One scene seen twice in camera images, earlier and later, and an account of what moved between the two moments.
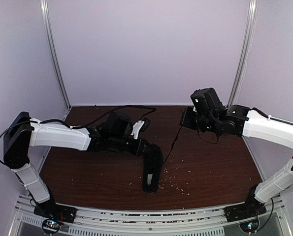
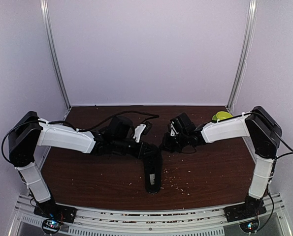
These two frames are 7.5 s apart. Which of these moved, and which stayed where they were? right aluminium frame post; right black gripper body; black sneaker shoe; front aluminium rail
Moved: right black gripper body
Stayed: front aluminium rail; right aluminium frame post; black sneaker shoe
